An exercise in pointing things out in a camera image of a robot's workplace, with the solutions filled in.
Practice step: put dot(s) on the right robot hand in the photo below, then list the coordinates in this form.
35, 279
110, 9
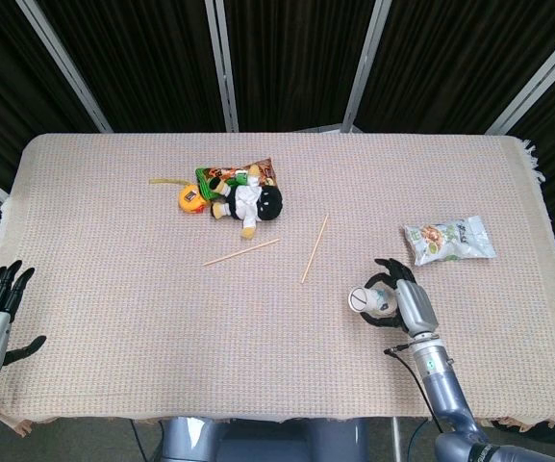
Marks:
409, 303

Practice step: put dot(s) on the white paper cup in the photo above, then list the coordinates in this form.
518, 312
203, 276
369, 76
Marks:
370, 299

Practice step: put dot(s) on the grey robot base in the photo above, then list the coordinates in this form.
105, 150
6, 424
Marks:
265, 440

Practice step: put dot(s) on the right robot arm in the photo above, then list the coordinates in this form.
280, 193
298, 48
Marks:
450, 399

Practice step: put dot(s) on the white green snack bag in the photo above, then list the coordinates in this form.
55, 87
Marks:
450, 239

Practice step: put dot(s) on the wooden chopstick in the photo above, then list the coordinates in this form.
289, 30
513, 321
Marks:
241, 252
315, 248

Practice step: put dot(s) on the plush doll white outfit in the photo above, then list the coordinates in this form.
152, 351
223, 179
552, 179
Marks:
250, 202

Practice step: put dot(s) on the beige woven tablecloth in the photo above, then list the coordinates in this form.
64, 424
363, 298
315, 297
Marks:
209, 313

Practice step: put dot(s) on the orange green snack bag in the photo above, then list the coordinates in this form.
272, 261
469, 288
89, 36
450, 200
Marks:
224, 175

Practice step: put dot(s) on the yellow tape measure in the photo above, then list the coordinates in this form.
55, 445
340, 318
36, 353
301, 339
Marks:
190, 198

